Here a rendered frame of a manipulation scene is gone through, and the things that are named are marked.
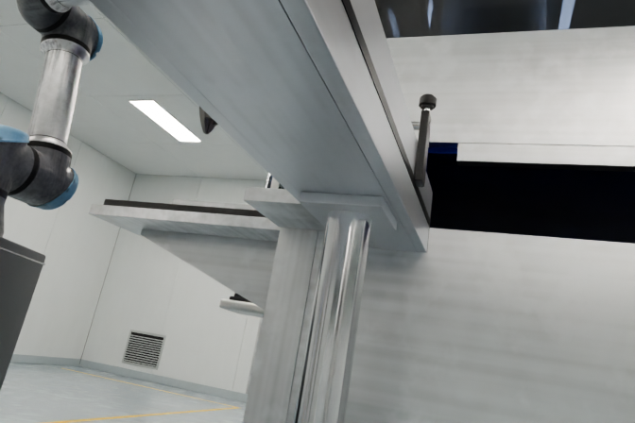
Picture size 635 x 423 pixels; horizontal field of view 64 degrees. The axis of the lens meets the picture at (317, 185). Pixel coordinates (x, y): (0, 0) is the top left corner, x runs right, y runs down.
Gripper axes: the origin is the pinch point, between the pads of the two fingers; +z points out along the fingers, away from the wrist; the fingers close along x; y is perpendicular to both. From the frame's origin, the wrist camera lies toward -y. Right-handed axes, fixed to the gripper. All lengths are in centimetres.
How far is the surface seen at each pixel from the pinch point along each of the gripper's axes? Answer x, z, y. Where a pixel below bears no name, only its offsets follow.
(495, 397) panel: -13, 43, 61
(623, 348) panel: -12, 35, 75
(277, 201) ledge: -26.0, 23.4, 32.7
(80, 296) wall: 507, 16, -492
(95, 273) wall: 523, -20, -492
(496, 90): -12, -1, 59
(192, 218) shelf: -11.0, 22.8, 10.3
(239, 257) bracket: -2.5, 27.1, 16.3
